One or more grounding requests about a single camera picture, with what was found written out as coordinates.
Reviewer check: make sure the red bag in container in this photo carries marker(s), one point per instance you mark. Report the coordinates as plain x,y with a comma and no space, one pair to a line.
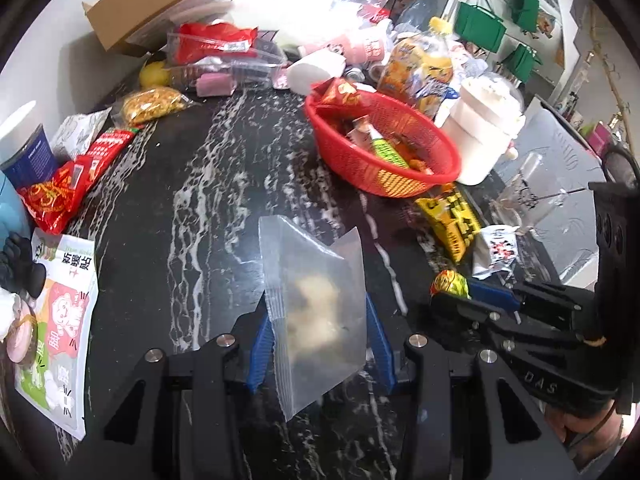
215,40

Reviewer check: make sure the yellow snack mix bag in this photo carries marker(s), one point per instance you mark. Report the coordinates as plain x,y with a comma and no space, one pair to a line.
148,105

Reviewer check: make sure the white electric cooking pot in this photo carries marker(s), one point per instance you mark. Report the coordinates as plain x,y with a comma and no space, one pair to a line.
483,123

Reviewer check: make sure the pink panda cup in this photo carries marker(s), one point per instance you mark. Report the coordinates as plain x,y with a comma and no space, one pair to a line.
357,50

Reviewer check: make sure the green tote bag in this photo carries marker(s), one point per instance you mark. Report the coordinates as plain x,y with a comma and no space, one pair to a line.
478,24
521,62
524,14

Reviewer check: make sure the white peanut snack packet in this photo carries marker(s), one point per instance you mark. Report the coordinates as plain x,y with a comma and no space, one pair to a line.
495,249

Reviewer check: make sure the red long snack stick packet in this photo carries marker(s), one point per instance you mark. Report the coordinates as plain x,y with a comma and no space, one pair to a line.
105,149

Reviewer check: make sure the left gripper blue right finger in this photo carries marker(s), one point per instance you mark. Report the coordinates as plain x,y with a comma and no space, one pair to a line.
380,347

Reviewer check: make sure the brown striped snack packet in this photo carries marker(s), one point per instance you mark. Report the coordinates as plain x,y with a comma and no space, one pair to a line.
363,133

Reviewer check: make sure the green yellow lollipop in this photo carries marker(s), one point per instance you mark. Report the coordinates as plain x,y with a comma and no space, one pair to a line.
451,282

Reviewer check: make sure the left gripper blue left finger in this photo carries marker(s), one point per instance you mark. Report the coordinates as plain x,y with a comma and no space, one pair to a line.
260,353

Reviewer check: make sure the orange red snack packet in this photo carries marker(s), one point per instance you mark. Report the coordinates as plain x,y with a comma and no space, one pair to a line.
415,163

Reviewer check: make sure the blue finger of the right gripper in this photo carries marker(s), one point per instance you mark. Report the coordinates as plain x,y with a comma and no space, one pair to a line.
496,296

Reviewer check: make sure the green yellow drink sachet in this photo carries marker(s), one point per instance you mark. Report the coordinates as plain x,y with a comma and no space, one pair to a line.
386,152

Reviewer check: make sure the white lid blue jar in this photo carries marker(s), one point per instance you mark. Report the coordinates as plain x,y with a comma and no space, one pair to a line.
26,156

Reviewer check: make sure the red gold packet by wall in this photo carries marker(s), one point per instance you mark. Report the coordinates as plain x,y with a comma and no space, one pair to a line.
52,204

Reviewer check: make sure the glass mug with cat print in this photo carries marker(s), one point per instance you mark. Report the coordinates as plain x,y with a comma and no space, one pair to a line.
516,204

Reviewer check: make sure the white patterned small packet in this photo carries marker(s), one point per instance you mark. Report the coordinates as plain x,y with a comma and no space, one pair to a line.
76,134

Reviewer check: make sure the white green sticker pack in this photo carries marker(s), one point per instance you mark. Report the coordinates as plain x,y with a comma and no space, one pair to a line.
55,381

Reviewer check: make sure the clear plastic container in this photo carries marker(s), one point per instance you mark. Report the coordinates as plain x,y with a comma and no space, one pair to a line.
255,69

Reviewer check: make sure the grey leaf pattern chair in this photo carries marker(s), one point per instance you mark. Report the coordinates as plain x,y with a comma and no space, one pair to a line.
569,232

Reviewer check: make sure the iced tea bottle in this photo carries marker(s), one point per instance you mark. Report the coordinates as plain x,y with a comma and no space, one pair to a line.
420,69

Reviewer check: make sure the red plastic basket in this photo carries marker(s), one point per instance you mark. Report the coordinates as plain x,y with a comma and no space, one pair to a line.
405,129

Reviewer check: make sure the yellow lemon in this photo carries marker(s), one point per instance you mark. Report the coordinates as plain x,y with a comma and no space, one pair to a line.
154,74

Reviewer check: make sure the yellow peanut snack bag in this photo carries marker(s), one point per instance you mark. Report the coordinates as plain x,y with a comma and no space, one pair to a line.
452,220

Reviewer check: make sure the red gold snack packet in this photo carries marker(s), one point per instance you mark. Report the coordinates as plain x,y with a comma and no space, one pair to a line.
338,92

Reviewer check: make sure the person right hand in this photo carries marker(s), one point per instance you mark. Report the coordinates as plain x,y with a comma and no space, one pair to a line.
599,432

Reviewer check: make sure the blue round humidifier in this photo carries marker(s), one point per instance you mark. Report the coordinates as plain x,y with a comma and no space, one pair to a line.
16,248

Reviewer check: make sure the white tissue roll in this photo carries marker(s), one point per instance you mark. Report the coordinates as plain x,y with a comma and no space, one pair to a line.
313,69

